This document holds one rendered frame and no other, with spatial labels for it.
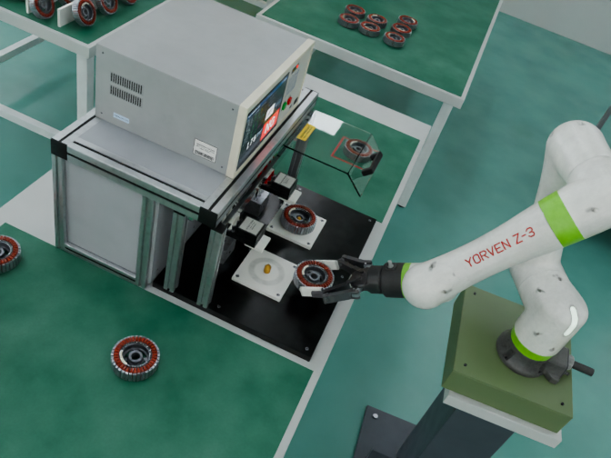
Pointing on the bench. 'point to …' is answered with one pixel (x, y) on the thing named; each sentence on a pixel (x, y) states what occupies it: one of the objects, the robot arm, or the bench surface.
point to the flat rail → (255, 187)
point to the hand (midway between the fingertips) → (315, 277)
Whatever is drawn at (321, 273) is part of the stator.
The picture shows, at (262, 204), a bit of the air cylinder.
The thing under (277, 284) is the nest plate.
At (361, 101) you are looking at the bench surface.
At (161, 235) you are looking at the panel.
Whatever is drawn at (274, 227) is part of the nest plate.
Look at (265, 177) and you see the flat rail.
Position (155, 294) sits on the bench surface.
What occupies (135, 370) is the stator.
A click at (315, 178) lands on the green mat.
